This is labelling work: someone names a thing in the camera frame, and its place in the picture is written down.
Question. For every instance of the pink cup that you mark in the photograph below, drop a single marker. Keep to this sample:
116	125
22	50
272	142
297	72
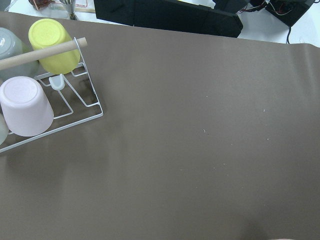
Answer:
25	106

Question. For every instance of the black bar device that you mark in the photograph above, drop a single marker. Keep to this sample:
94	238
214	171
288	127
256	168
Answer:
171	15

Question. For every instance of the white cup holder rack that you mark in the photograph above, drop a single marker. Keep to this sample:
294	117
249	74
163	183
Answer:
73	99

